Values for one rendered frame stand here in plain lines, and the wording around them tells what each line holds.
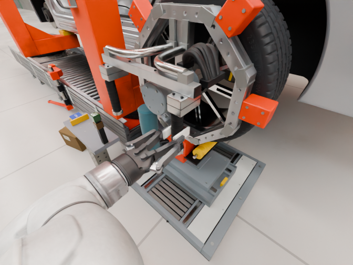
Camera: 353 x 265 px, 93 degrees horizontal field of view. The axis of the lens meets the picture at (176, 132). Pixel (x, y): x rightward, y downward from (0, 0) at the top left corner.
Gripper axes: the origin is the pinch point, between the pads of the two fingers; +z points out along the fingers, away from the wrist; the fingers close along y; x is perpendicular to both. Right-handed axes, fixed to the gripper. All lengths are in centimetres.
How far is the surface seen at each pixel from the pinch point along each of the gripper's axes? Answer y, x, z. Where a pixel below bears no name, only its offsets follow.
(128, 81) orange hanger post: -59, -9, 25
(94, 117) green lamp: -53, -18, -4
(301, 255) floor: 61, -83, 39
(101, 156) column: -73, -64, -3
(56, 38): -253, -16, 53
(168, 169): -28, -66, 23
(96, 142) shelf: -59, -38, -6
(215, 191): 7, -65, 30
